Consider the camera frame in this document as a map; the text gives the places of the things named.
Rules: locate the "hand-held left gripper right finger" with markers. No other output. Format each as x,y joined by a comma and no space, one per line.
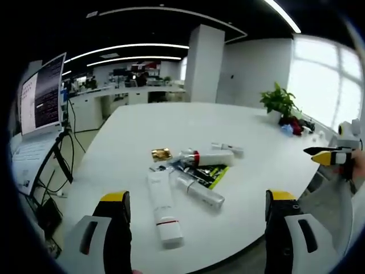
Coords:
282,228

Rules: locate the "large white skincare tube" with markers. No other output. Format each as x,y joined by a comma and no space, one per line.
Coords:
164,205

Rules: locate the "black box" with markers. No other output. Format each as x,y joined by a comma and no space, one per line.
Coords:
50,217

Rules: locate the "person's right hand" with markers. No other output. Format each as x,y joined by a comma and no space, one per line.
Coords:
360,165

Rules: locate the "white skincare tube silver cap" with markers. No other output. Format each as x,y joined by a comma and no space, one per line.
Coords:
212,158

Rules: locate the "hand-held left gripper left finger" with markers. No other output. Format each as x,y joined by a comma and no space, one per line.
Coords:
114,228

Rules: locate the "open laptop on stand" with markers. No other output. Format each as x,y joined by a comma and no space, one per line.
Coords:
42,97

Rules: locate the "pile of coloured cloths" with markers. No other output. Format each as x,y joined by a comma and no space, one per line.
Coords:
295,127

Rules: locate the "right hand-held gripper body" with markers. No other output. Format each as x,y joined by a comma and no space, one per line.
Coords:
348,134

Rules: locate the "black stand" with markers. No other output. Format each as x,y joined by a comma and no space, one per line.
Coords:
61,154

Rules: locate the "white laptop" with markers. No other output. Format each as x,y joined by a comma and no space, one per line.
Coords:
31,160

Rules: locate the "potted green plant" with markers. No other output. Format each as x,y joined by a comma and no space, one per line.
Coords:
278,101

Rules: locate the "ceiling light strip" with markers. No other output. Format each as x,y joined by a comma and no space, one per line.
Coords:
282,14

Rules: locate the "white office desks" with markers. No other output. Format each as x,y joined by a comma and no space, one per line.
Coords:
119,97

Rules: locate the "gold skincare packet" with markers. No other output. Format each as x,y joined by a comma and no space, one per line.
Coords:
161,154

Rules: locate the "silver skincare sachet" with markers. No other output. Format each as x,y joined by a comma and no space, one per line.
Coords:
178,165

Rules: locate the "small white skincare bottle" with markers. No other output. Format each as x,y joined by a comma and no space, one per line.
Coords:
228,148

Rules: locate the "black green skincare packet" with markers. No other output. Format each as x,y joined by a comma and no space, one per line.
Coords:
212,174

